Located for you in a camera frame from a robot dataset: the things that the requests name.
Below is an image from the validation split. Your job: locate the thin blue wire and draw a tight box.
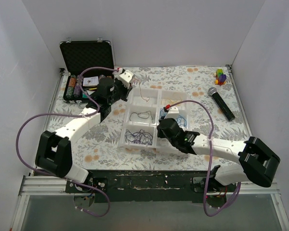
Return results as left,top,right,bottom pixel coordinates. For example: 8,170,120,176
158,108,188,127

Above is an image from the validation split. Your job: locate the thin dark wire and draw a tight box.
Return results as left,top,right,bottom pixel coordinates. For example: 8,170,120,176
130,111,155,123

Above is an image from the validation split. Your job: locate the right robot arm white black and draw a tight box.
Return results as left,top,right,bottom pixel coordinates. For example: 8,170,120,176
157,118,280,191

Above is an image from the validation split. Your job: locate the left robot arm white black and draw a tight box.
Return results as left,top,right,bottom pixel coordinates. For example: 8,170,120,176
35,72,133,193

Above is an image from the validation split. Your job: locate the playing card deck box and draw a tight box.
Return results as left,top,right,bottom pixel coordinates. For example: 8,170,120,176
82,76,99,87

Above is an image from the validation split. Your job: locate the white plastic compartment tray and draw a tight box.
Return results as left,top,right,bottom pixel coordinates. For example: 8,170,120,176
119,88,189,154

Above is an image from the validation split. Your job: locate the black poker chip case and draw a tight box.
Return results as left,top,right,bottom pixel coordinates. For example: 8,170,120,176
60,40,114,103

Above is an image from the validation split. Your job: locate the black handheld microphone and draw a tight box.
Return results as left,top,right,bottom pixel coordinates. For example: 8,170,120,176
208,87,236,121

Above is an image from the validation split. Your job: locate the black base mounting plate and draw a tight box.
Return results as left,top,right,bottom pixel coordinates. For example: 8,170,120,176
62,169,239,203

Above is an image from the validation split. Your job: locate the colourful toy block figure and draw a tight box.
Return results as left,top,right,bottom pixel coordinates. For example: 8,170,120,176
214,69,227,86

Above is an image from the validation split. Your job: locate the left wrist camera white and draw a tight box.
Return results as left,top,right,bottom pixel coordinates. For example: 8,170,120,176
118,70,134,86

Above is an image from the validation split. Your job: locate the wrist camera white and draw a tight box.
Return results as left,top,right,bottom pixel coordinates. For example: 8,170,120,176
163,104,179,119
118,70,134,86

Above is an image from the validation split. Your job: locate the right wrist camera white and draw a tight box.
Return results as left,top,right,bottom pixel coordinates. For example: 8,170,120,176
163,104,179,119

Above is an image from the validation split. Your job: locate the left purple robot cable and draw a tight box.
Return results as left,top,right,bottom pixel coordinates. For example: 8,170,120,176
15,67,124,218

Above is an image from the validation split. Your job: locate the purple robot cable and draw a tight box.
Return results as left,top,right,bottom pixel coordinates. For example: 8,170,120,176
168,100,241,217
15,67,124,218

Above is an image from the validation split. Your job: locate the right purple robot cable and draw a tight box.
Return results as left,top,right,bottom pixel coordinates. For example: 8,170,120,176
168,100,241,217

